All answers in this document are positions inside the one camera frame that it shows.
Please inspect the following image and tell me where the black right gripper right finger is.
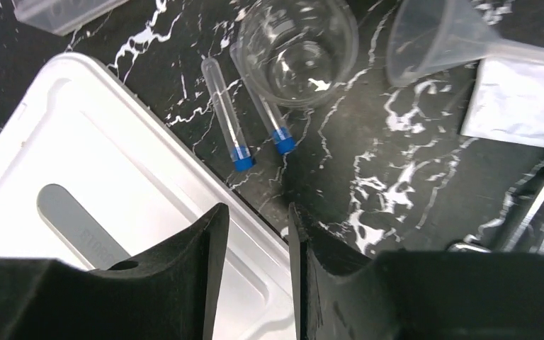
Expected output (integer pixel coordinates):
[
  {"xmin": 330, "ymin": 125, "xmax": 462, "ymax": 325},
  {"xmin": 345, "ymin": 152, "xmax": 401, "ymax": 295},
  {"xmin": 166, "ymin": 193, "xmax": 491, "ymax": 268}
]
[{"xmin": 288, "ymin": 204, "xmax": 544, "ymax": 339}]

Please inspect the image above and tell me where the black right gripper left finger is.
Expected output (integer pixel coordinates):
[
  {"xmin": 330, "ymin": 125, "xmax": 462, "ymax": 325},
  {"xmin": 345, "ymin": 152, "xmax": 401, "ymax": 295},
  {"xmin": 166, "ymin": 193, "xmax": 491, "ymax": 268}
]
[{"xmin": 0, "ymin": 203, "xmax": 230, "ymax": 339}]

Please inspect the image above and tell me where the blue capped tube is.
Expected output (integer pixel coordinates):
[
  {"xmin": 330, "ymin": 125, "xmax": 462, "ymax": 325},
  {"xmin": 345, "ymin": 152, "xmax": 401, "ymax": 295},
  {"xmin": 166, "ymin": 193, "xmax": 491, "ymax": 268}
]
[
  {"xmin": 200, "ymin": 57, "xmax": 254, "ymax": 171},
  {"xmin": 229, "ymin": 42, "xmax": 296, "ymax": 155}
]

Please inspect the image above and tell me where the white bin lid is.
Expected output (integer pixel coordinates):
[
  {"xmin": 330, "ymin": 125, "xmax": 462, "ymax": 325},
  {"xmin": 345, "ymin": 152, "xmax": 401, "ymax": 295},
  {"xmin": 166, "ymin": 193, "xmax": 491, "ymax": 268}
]
[{"xmin": 0, "ymin": 52, "xmax": 295, "ymax": 339}]

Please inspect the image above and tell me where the clear plastic funnel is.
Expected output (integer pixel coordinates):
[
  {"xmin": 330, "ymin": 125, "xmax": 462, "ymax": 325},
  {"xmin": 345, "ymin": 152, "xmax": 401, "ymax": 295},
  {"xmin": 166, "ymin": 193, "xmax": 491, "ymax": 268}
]
[{"xmin": 386, "ymin": 0, "xmax": 544, "ymax": 87}]

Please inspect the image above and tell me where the clear glass beaker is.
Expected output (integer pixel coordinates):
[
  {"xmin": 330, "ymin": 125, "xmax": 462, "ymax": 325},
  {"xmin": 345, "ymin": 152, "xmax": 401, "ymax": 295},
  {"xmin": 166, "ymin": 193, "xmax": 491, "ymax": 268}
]
[{"xmin": 236, "ymin": 1, "xmax": 358, "ymax": 108}]

